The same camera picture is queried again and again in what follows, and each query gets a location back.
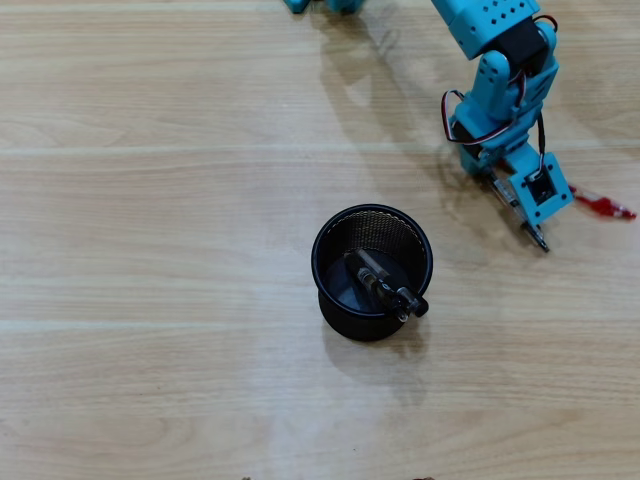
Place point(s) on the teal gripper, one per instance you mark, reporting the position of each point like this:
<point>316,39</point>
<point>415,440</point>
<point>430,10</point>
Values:
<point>474,161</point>

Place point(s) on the red retractable pen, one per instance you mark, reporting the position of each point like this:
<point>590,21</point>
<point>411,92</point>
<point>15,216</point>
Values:
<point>602,206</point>

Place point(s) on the black retractable pen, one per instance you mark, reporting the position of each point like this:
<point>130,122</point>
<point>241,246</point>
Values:
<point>422,306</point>

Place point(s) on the clear pen with black cap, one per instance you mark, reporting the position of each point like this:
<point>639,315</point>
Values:
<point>405,306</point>

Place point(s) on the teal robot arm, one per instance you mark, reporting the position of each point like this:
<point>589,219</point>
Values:
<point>480,25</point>

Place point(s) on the teal robot base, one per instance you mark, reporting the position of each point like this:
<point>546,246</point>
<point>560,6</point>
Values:
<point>297,5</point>

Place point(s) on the black mesh pen holder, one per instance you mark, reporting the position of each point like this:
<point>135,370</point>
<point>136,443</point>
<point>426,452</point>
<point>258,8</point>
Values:
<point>370,327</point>

